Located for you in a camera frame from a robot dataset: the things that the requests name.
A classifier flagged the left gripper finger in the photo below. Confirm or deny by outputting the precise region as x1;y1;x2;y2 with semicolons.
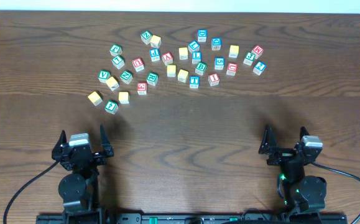
56;130;67;146
100;124;111;150

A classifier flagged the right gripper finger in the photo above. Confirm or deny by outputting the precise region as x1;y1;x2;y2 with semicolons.
300;126;310;144
259;124;277;154

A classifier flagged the red E block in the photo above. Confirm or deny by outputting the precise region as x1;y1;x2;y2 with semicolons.
137;82;147;95

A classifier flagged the green N block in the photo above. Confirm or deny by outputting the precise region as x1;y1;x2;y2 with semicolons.
120;70;133;85

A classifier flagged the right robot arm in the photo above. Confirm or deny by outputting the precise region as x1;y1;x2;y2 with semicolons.
258;125;327;222

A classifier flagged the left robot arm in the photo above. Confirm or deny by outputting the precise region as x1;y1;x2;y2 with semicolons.
52;126;114;223

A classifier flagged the green 4 block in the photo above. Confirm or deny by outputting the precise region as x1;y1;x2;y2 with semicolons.
104;101;119;114

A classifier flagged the yellow G block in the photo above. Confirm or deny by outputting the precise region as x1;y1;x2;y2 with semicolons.
88;91;103;106

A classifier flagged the yellow O block left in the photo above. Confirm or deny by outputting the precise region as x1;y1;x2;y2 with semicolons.
118;91;130;104

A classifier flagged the yellow o block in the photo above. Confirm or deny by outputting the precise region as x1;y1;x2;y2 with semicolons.
118;91;130;104
167;64;177;77

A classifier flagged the yellow K block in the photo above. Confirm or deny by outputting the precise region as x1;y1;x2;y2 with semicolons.
106;77;119;91

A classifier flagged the green V block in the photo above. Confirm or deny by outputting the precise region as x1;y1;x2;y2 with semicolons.
98;70;111;83

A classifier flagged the red I block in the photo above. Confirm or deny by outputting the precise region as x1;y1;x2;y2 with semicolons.
208;73;220;86

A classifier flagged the red U block right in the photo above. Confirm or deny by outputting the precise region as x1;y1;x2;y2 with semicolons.
226;62;238;76

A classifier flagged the red u block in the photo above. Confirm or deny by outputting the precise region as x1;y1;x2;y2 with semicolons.
226;62;238;76
132;57;145;72

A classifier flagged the green R block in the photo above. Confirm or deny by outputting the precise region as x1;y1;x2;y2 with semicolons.
146;72;159;86

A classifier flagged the green 7 block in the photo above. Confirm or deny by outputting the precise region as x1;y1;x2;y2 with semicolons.
111;55;125;70

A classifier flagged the red U block left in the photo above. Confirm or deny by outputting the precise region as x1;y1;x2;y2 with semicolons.
132;57;145;72

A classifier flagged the red M block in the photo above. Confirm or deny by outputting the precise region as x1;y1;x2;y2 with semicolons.
251;45;264;59

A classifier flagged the blue S block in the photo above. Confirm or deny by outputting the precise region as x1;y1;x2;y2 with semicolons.
215;57;225;70

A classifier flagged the blue T block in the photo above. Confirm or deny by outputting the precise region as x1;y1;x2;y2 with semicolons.
190;76;200;88

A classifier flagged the green J block left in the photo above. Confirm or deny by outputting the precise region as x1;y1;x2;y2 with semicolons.
109;44;122;57

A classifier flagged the green B block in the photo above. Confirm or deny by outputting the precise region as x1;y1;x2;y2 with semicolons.
195;62;207;76

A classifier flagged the yellow O block centre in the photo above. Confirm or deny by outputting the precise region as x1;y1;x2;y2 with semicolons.
167;64;177;77

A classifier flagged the yellow C block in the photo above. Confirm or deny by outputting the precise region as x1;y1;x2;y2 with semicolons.
177;69;189;83

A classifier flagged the blue P block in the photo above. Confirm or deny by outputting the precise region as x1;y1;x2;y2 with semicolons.
149;48;160;62

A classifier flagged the red A block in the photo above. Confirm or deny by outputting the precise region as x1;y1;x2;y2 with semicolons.
162;52;173;66

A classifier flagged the blue D block right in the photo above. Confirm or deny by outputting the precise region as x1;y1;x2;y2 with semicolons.
211;37;222;50

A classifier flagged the blue L block lower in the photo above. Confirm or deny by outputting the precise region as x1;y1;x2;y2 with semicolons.
192;51;201;64

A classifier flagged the yellow block beside Z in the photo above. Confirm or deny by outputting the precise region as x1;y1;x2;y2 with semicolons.
150;35;162;49

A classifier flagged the green Z block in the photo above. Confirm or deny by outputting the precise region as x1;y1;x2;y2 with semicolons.
141;30;152;45

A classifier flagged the yellow S block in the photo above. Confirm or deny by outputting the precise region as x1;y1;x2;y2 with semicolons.
178;47;188;60

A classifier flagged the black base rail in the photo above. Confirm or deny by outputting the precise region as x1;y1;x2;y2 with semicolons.
35;212;348;224

